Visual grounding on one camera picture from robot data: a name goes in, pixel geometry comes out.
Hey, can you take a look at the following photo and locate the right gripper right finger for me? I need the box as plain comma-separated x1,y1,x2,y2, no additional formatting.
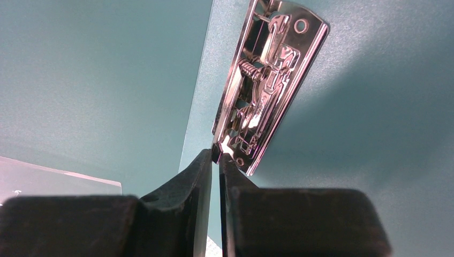
219,154,392,256

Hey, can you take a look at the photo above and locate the printed paper sheet centre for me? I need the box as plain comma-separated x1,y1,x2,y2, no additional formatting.
205,237,223,257

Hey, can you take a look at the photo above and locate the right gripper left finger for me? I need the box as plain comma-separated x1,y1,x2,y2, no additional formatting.
1,149,212,256

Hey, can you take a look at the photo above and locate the teal green folder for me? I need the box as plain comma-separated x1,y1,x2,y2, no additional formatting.
1,1,453,256

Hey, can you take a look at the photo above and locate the silver folder clip mechanism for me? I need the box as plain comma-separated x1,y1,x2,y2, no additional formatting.
211,1,329,176

